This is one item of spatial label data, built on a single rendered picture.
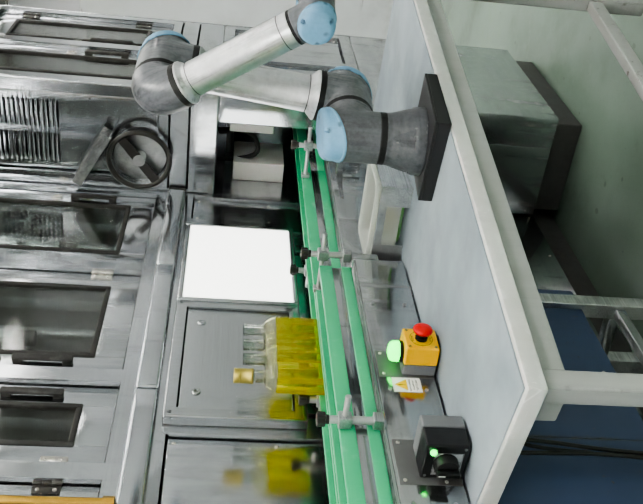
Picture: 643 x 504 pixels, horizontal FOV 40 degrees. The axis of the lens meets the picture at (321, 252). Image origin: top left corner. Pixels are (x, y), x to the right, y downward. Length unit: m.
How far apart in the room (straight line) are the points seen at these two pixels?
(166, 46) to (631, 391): 1.19
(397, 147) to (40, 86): 1.41
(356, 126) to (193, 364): 0.75
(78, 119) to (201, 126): 0.40
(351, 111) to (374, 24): 3.83
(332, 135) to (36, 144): 1.42
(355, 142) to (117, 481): 0.89
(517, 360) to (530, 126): 1.77
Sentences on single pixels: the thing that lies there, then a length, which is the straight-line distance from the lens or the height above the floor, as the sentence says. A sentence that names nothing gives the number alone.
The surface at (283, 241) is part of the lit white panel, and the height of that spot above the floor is 1.01.
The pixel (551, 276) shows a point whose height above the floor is 0.15.
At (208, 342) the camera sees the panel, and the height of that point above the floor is 1.23.
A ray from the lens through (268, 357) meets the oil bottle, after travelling 2.04.
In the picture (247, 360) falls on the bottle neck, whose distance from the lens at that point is 2.05.
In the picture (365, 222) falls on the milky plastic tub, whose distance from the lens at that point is 2.37.
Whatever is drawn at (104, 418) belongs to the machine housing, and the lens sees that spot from 2.16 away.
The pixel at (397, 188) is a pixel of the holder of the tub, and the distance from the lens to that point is 2.15.
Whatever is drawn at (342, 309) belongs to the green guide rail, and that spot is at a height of 0.92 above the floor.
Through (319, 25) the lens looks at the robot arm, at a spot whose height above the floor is 1.05.
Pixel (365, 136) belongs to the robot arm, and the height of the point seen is 0.92.
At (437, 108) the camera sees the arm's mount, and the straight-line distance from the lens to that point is 1.90.
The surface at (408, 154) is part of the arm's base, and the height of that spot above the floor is 0.82.
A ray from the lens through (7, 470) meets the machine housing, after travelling 2.04.
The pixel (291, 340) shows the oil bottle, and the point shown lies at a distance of 2.09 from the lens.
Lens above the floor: 1.21
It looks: 7 degrees down
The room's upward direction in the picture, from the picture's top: 87 degrees counter-clockwise
